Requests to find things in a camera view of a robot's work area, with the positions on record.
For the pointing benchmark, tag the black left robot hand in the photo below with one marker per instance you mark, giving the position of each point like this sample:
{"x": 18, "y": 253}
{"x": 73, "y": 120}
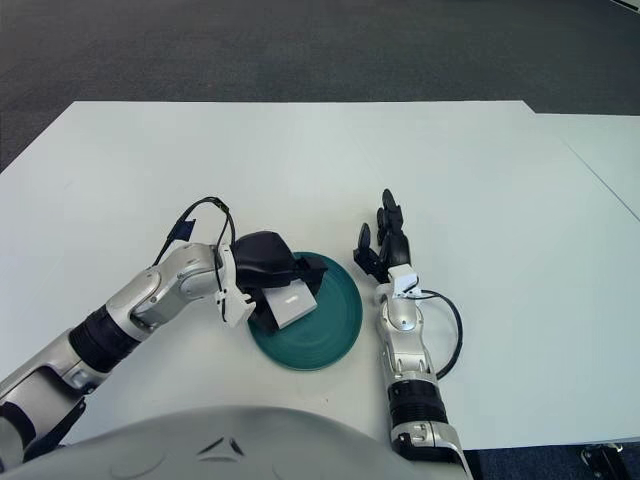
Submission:
{"x": 262, "y": 260}

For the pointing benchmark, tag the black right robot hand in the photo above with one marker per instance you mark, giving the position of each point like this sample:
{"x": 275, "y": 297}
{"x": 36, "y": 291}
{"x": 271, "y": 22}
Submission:
{"x": 397, "y": 252}

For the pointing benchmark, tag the white charger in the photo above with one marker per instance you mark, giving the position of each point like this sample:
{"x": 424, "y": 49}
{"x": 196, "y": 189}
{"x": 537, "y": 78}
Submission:
{"x": 292, "y": 305}

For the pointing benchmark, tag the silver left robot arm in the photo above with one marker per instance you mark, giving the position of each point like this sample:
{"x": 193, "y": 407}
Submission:
{"x": 165, "y": 285}

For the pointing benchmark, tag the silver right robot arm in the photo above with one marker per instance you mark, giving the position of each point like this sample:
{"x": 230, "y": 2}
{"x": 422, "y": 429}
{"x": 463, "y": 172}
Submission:
{"x": 405, "y": 350}

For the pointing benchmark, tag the teal green plate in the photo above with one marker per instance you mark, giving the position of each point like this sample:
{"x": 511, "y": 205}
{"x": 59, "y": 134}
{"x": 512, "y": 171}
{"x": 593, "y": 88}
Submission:
{"x": 330, "y": 325}

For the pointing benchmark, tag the right wrist white connector box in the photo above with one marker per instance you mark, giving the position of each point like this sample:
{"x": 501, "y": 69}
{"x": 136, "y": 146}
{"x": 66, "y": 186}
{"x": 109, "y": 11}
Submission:
{"x": 402, "y": 280}

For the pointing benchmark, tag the wrist white connector box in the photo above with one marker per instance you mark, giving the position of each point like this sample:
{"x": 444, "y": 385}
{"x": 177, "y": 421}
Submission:
{"x": 402, "y": 280}
{"x": 235, "y": 307}

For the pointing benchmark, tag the left wrist white connector box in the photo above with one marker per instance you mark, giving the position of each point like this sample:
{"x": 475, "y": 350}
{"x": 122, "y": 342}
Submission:
{"x": 235, "y": 307}

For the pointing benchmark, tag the silver robot torso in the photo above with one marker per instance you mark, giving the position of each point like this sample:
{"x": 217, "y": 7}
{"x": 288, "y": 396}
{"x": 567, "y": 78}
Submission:
{"x": 200, "y": 450}

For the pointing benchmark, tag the black metal stand base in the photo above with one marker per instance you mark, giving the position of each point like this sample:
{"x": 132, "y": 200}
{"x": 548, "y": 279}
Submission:
{"x": 600, "y": 460}

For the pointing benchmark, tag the white background fixture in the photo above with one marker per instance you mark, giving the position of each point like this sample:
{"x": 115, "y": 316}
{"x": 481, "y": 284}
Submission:
{"x": 631, "y": 2}

